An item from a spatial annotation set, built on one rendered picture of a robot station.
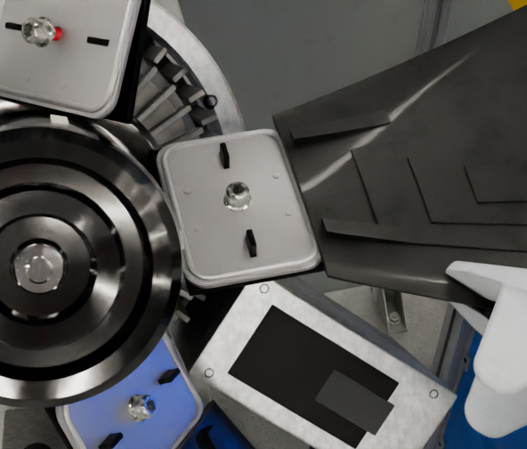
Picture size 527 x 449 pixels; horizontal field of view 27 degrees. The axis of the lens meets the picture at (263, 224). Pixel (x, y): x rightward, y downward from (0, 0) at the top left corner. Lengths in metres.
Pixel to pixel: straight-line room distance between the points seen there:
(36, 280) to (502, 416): 0.21
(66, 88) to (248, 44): 0.94
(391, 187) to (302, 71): 0.96
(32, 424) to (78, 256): 0.29
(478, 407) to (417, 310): 1.45
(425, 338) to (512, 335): 1.45
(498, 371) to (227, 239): 0.14
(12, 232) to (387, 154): 0.19
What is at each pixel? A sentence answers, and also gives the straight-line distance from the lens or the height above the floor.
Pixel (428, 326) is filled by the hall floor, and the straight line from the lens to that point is 1.95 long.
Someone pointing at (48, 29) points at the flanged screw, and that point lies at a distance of 0.51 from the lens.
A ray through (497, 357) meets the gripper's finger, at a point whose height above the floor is 1.19.
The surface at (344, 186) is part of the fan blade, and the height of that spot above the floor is 1.19.
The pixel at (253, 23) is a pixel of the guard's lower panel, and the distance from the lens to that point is 1.42.
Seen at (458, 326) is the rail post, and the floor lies 0.51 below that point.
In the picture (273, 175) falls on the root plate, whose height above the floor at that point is 1.18.
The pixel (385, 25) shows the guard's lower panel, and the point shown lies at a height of 0.63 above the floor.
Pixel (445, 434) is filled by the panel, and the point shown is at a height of 0.27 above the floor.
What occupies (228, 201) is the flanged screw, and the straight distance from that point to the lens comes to 0.53.
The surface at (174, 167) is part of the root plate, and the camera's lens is 0.55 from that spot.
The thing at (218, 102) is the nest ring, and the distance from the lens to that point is 0.71.
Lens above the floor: 1.59
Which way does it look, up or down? 51 degrees down
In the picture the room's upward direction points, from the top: 2 degrees clockwise
